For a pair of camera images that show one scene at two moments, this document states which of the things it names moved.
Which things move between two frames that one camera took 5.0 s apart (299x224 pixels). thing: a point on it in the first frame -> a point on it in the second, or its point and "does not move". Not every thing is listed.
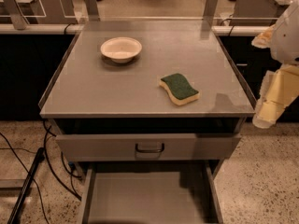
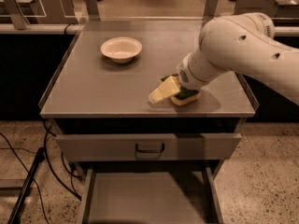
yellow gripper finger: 263,39 -> 167,79
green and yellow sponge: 178,89 does not move
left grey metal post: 19,19 does not move
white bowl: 121,49 does not move
